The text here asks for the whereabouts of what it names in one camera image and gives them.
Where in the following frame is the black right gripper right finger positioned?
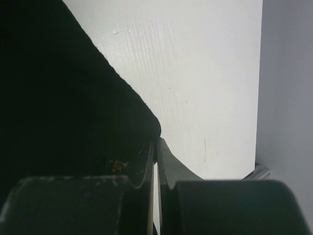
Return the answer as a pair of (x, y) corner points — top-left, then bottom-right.
(156, 139), (310, 235)

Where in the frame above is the aluminium front rail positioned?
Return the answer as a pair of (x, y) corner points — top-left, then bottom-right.
(243, 163), (270, 180)

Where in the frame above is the black flower print t-shirt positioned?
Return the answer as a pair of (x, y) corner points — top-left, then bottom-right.
(0, 0), (162, 194)

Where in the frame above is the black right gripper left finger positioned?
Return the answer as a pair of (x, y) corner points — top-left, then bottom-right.
(0, 143), (155, 235)

